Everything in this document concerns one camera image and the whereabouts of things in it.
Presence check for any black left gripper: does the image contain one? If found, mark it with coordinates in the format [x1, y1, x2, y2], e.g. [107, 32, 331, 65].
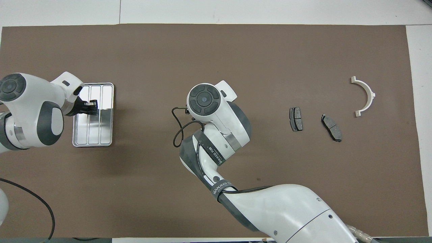
[66, 96, 99, 117]

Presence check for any silver metal tray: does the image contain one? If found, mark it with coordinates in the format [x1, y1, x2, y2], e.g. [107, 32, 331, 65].
[72, 83, 114, 147]

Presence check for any brown table mat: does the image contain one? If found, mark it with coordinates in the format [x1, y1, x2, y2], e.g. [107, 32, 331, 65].
[0, 24, 429, 239]

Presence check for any grey rectangular brake pad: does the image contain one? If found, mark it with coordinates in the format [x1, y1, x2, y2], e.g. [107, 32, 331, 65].
[289, 107, 303, 132]

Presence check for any grey curved brake pad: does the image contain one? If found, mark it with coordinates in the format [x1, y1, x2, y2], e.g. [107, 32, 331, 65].
[321, 114, 343, 142]

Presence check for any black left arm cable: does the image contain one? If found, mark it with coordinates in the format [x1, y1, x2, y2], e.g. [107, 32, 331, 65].
[0, 178, 56, 241]

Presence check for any white curved plastic bracket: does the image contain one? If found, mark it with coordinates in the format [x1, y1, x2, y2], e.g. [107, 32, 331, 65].
[350, 76, 376, 117]

